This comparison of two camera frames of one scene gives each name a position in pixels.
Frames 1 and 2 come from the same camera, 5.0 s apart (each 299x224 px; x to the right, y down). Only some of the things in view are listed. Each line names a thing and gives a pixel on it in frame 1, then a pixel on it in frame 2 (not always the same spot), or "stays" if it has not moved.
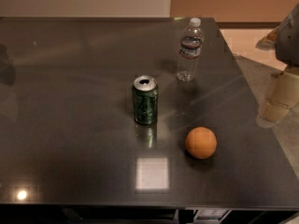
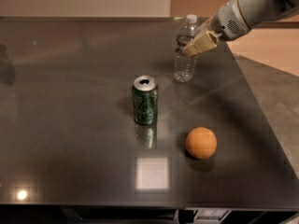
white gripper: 288,44 → 226,22
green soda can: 145,99 stays
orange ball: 201,142 stays
